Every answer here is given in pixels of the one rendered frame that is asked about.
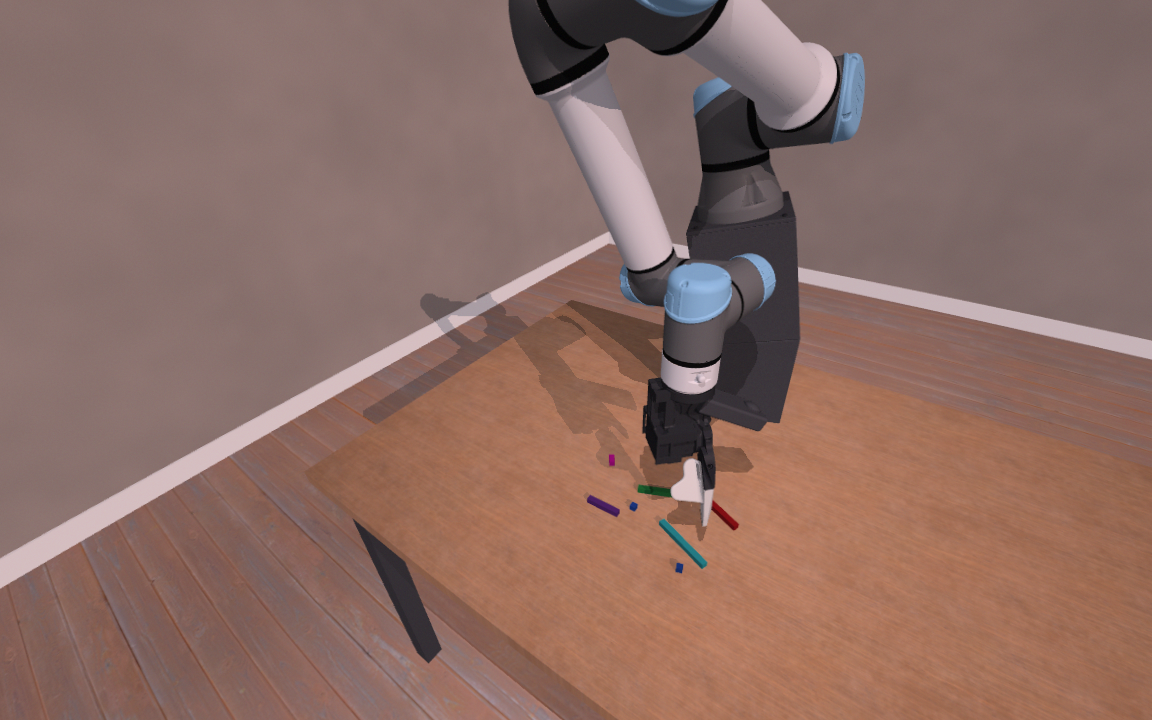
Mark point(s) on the turquoise rod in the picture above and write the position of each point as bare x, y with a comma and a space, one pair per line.
693, 554

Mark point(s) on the red rod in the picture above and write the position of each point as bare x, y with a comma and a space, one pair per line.
724, 516

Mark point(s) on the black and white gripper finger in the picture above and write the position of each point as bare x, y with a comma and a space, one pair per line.
698, 482

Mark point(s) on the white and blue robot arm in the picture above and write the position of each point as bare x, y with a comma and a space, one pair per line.
809, 97

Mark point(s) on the purple rod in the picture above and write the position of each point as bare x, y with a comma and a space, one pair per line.
603, 506

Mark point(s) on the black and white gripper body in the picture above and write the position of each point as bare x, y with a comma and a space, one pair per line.
686, 427

